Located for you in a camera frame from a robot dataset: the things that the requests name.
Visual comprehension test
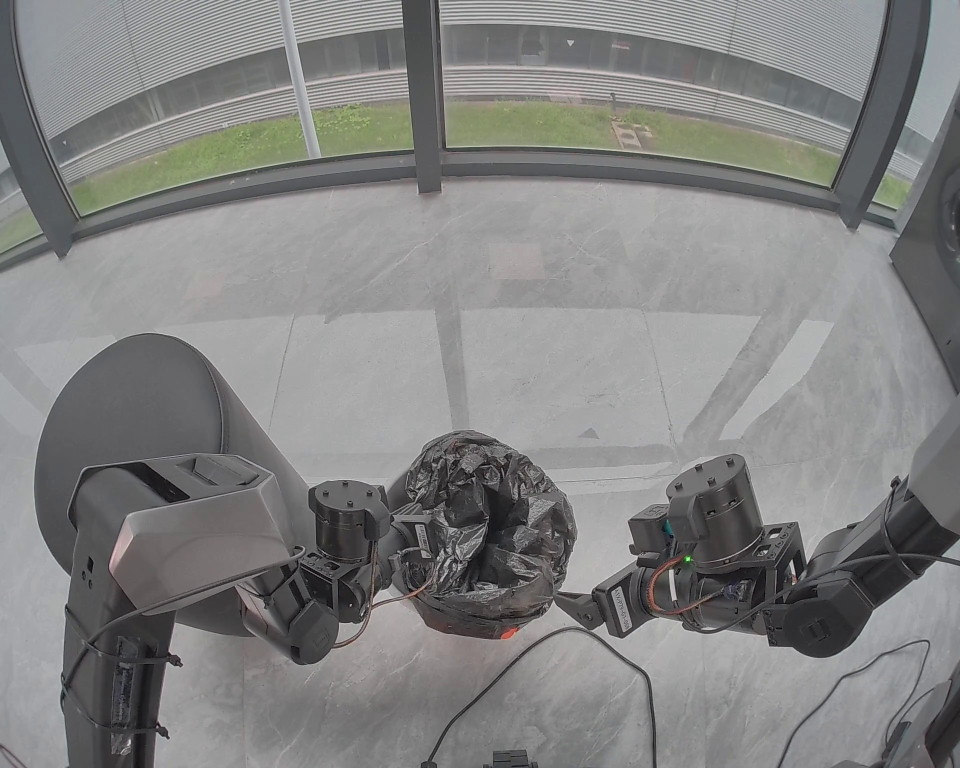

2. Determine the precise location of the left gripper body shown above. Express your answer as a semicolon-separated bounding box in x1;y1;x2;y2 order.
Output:
386;516;445;595

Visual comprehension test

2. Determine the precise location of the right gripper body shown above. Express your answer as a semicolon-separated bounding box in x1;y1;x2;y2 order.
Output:
592;558;702;640

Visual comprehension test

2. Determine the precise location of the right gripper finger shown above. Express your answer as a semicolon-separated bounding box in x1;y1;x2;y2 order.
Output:
553;591;603;631

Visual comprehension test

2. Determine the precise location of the black plastic bag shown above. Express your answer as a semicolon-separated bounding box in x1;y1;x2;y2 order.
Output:
403;429;580;643

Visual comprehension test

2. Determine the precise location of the dark grey round chair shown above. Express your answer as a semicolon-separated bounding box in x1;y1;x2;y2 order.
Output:
33;333;412;640

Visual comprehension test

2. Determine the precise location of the window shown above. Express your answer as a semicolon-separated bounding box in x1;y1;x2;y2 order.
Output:
0;0;960;273

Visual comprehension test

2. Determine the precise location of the dark grey washing machine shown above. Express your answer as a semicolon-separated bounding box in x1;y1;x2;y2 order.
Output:
888;97;960;391

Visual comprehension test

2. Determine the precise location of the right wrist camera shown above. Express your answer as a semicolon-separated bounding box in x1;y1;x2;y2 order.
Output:
628;504;678;562

